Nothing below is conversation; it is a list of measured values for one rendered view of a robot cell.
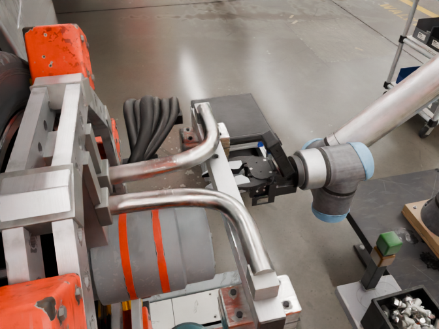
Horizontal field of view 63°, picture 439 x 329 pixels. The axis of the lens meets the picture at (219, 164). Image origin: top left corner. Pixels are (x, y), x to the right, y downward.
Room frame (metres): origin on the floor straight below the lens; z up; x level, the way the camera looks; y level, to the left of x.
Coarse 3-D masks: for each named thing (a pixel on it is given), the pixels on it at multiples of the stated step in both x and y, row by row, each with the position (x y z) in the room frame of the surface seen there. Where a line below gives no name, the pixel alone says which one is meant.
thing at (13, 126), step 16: (16, 112) 0.40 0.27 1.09; (16, 128) 0.37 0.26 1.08; (0, 144) 0.31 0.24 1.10; (0, 160) 0.30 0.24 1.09; (0, 240) 0.31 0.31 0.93; (48, 240) 0.38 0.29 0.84; (0, 256) 0.29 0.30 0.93; (48, 256) 0.37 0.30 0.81; (0, 272) 0.22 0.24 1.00; (48, 272) 0.35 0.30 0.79; (96, 304) 0.38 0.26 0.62
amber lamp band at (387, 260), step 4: (376, 248) 0.53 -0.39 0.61; (372, 252) 0.53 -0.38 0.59; (376, 252) 0.52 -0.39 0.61; (372, 256) 0.52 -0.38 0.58; (376, 256) 0.51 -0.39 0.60; (380, 256) 0.50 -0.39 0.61; (388, 256) 0.50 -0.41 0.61; (392, 256) 0.50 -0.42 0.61; (376, 260) 0.51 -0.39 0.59; (380, 260) 0.50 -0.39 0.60; (384, 260) 0.50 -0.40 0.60; (388, 260) 0.50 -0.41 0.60; (392, 260) 0.50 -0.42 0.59; (376, 264) 0.50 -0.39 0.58; (380, 264) 0.50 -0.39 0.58; (384, 264) 0.50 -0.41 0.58; (388, 264) 0.50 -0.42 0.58
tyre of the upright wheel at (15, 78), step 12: (0, 60) 0.41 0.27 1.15; (12, 60) 0.45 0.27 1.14; (24, 60) 0.50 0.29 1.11; (0, 72) 0.39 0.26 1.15; (12, 72) 0.43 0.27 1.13; (24, 72) 0.47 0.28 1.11; (0, 84) 0.37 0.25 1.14; (12, 84) 0.41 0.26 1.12; (24, 84) 0.45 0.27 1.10; (0, 96) 0.36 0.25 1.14; (12, 96) 0.40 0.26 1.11; (24, 96) 0.43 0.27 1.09; (0, 108) 0.35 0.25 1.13; (12, 108) 0.38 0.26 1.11; (0, 120) 0.33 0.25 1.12; (0, 132) 0.32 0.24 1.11
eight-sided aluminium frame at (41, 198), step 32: (32, 96) 0.39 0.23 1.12; (64, 96) 0.39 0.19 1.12; (96, 96) 0.52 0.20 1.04; (32, 128) 0.32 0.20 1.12; (64, 128) 0.32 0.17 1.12; (96, 128) 0.55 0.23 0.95; (32, 160) 0.28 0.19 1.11; (64, 160) 0.27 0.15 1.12; (0, 192) 0.22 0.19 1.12; (32, 192) 0.22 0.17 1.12; (64, 192) 0.23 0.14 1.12; (0, 224) 0.20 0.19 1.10; (32, 224) 0.20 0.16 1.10; (64, 224) 0.21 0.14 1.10; (32, 256) 0.19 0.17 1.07; (64, 256) 0.19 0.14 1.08; (96, 320) 0.16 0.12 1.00
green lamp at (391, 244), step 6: (384, 234) 0.53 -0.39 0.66; (390, 234) 0.53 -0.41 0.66; (396, 234) 0.53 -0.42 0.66; (378, 240) 0.53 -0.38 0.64; (384, 240) 0.51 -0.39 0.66; (390, 240) 0.51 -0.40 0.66; (396, 240) 0.51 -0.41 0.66; (378, 246) 0.52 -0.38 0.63; (384, 246) 0.51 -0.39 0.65; (390, 246) 0.50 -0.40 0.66; (396, 246) 0.50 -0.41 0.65; (384, 252) 0.50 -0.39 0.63; (390, 252) 0.50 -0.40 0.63; (396, 252) 0.50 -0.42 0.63
